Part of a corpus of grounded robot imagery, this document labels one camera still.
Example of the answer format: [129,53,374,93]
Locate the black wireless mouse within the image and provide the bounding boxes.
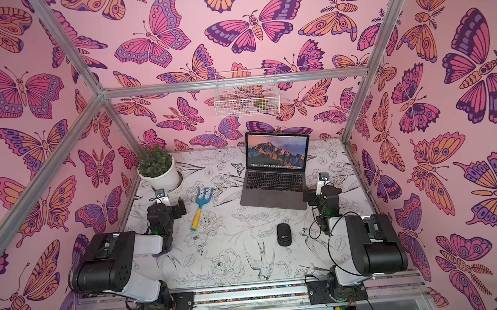
[276,223,293,247]

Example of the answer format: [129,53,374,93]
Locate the grey laptop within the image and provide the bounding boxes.
[240,132,309,211]

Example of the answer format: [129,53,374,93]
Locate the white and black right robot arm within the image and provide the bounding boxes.
[303,184,408,302]

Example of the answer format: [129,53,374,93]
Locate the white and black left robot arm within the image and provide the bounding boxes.
[69,198,194,310]

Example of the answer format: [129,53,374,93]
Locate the blue yellow garden hand rake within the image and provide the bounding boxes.
[190,187,214,231]

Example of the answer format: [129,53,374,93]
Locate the green plant in white pot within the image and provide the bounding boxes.
[137,146,182,192]

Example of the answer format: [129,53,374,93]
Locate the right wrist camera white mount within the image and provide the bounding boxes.
[316,172,330,196]

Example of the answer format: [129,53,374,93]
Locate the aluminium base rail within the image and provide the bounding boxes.
[78,272,427,310]

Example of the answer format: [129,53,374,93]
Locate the white wire wall basket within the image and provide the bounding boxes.
[212,68,281,118]

